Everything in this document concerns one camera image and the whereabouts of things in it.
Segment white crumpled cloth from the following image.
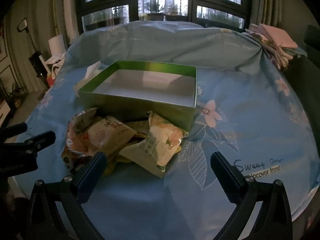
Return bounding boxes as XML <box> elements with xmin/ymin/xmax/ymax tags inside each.
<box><xmin>46</xmin><ymin>55</ymin><xmax>65</xmax><ymax>78</ymax></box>

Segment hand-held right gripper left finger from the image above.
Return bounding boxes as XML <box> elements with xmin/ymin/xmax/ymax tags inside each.
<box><xmin>26</xmin><ymin>151</ymin><xmax>108</xmax><ymax>240</ymax></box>

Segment black stand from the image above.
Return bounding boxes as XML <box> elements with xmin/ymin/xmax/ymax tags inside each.
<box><xmin>29</xmin><ymin>51</ymin><xmax>50</xmax><ymax>88</ymax></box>

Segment beige curtain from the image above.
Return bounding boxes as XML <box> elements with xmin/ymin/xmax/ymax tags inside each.
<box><xmin>250</xmin><ymin>0</ymin><xmax>283</xmax><ymax>30</ymax></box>

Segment pale crinkled snack packet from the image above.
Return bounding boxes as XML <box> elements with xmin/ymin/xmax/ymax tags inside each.
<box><xmin>71</xmin><ymin>107</ymin><xmax>99</xmax><ymax>133</ymax></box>

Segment black floor lamp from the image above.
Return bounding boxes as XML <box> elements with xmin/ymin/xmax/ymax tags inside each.
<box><xmin>17</xmin><ymin>18</ymin><xmax>40</xmax><ymax>55</ymax></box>

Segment white paper roll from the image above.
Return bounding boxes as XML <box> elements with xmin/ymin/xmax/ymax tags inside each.
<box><xmin>48</xmin><ymin>34</ymin><xmax>67</xmax><ymax>55</ymax></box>

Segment green cardboard box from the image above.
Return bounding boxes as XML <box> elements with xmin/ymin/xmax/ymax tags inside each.
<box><xmin>77</xmin><ymin>60</ymin><xmax>197</xmax><ymax>132</ymax></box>

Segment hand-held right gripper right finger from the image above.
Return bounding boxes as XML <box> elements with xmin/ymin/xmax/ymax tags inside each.
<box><xmin>210</xmin><ymin>151</ymin><xmax>293</xmax><ymax>240</ymax></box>

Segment blue floral bedsheet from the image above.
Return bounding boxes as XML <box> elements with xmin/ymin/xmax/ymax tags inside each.
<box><xmin>15</xmin><ymin>20</ymin><xmax>318</xmax><ymax>240</ymax></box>

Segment cream snack packet green print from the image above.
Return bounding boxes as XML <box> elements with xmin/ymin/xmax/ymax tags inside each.
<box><xmin>119</xmin><ymin>111</ymin><xmax>189</xmax><ymax>179</ymax></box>

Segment dark patterned snack packet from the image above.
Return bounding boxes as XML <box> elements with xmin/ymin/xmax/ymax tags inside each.
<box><xmin>61</xmin><ymin>150</ymin><xmax>93</xmax><ymax>175</ymax></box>

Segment dark green sofa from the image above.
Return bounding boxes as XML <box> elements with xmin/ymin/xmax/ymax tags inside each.
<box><xmin>282</xmin><ymin>25</ymin><xmax>320</xmax><ymax>140</ymax></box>

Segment potted balcony plant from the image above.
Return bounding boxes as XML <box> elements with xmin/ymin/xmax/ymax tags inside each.
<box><xmin>166</xmin><ymin>2</ymin><xmax>187</xmax><ymax>22</ymax></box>
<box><xmin>146</xmin><ymin>0</ymin><xmax>165</xmax><ymax>20</ymax></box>

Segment stack of folded cloths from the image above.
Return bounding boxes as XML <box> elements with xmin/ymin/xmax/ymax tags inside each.
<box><xmin>245</xmin><ymin>24</ymin><xmax>307</xmax><ymax>68</ymax></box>

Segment black window frame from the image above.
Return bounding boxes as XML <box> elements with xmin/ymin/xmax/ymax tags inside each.
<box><xmin>75</xmin><ymin>0</ymin><xmax>253</xmax><ymax>34</ymax></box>

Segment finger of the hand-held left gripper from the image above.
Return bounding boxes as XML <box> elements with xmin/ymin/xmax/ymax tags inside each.
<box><xmin>17</xmin><ymin>131</ymin><xmax>56</xmax><ymax>155</ymax></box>
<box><xmin>0</xmin><ymin>122</ymin><xmax>28</xmax><ymax>143</ymax></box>

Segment orange pink snack packet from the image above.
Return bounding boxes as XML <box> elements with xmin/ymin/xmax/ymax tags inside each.
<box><xmin>65</xmin><ymin>120</ymin><xmax>90</xmax><ymax>155</ymax></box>

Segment cream snack packet red print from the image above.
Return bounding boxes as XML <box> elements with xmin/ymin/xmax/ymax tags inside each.
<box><xmin>87</xmin><ymin>116</ymin><xmax>137</xmax><ymax>159</ymax></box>

